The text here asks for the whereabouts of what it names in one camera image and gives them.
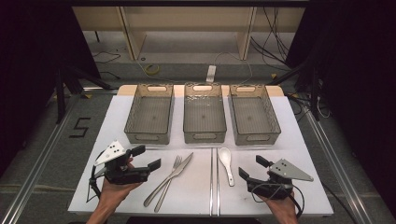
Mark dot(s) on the yellow tape roll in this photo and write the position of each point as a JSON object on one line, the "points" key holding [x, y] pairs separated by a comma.
{"points": [[152, 69]]}

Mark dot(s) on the metal table knife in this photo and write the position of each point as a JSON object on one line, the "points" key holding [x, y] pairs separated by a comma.
{"points": [[182, 166]]}

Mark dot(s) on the white ceramic spoon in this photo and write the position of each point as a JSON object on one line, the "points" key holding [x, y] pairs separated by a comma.
{"points": [[224, 157]]}

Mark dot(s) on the white power strip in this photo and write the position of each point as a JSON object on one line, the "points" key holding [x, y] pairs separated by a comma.
{"points": [[211, 73]]}

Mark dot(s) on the metal fork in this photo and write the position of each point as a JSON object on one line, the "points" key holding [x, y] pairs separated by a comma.
{"points": [[176, 161]]}

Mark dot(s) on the black metal stand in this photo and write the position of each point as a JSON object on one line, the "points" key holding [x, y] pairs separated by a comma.
{"points": [[315, 93], [59, 93]]}

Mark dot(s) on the person's right hand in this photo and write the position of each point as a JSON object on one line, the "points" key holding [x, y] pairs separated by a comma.
{"points": [[283, 210]]}

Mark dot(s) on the aluminium floor rail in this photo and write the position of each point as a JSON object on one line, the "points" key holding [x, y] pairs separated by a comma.
{"points": [[333, 161], [40, 168]]}

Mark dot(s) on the smoky clear plastic bin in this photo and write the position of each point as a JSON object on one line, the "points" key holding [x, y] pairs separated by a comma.
{"points": [[253, 116], [151, 115], [204, 113]]}

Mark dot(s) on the light wooden shelf unit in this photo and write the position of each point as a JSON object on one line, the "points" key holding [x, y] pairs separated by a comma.
{"points": [[186, 18]]}

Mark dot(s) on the metal chopstick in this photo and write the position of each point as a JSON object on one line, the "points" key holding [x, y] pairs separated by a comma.
{"points": [[211, 180], [217, 193]]}

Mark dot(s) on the white table cover sheet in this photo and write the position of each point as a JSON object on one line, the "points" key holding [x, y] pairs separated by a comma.
{"points": [[193, 193]]}

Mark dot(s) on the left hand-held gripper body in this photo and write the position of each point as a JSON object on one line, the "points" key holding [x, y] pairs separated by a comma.
{"points": [[124, 175]]}

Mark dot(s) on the black curtain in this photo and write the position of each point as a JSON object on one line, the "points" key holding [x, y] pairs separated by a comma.
{"points": [[358, 77], [28, 62]]}

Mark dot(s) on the person's left hand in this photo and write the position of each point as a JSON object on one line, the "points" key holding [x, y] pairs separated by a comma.
{"points": [[113, 191]]}

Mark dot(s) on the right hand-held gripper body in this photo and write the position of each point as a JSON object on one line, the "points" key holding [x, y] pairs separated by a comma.
{"points": [[289, 171]]}

